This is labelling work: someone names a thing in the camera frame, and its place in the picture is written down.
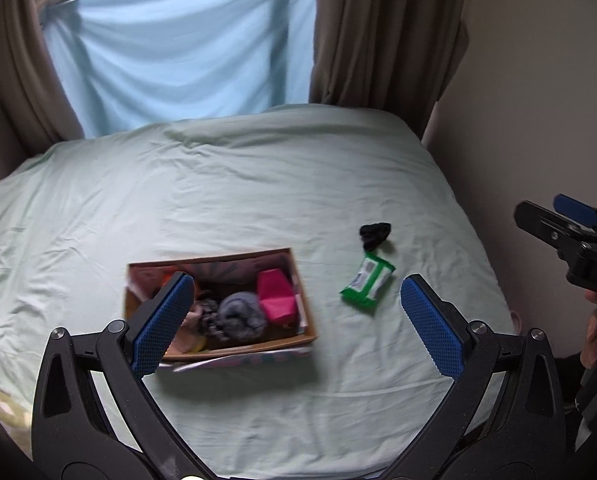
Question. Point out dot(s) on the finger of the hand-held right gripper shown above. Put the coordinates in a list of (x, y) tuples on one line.
[(573, 210), (543, 225)]

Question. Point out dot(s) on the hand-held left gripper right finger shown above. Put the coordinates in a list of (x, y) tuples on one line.
[(431, 330)]

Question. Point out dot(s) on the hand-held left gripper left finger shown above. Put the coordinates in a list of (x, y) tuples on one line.
[(161, 325)]

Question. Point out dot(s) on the dark patterned scrunchie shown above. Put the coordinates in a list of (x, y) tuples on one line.
[(209, 317)]

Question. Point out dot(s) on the grey sock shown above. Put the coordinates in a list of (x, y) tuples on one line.
[(241, 317)]

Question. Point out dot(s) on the cardboard box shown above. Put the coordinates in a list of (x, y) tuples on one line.
[(238, 351)]

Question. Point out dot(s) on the person's right hand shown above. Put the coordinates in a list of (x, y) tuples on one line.
[(591, 332)]

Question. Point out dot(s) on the green wipes packet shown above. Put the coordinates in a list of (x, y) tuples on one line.
[(368, 285)]

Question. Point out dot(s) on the small black sock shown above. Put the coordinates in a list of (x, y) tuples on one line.
[(373, 232)]

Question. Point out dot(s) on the bed with mint sheet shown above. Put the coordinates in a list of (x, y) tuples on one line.
[(228, 185)]

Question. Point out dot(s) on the patterned blanket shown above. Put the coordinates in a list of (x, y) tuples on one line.
[(3, 410)]

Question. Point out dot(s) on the beige curtain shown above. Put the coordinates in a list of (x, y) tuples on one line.
[(378, 35), (33, 85)]

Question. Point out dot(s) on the light blue hanging cloth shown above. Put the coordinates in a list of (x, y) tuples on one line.
[(178, 35)]

